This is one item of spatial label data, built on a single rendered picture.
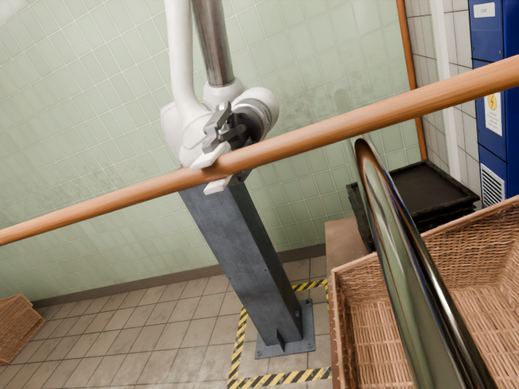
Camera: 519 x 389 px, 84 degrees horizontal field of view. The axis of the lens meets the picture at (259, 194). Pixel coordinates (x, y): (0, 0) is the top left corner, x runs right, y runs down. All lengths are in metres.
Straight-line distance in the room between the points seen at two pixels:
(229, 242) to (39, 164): 1.65
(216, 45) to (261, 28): 0.54
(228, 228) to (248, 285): 0.32
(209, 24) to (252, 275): 0.98
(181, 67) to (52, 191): 1.95
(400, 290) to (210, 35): 0.98
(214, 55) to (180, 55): 0.32
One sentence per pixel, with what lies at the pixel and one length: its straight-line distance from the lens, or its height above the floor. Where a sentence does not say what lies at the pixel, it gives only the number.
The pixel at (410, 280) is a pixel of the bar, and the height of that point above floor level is 1.17.
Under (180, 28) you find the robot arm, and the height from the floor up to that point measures 1.42.
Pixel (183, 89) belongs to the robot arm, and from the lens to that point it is 0.78.
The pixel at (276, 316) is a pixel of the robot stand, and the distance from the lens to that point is 1.52.
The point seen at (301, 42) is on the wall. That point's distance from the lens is 1.57.
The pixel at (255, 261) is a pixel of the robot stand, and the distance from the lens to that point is 1.29.
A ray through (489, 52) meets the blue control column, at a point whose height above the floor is 1.11.
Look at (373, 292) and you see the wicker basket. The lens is 0.91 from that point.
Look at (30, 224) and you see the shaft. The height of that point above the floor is 1.20.
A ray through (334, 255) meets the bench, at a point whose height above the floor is 0.58.
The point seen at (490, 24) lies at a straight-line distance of 0.87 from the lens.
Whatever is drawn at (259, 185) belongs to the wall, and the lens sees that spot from 1.79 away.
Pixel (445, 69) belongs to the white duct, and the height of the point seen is 1.03.
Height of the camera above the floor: 1.30
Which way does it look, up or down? 24 degrees down
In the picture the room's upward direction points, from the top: 24 degrees counter-clockwise
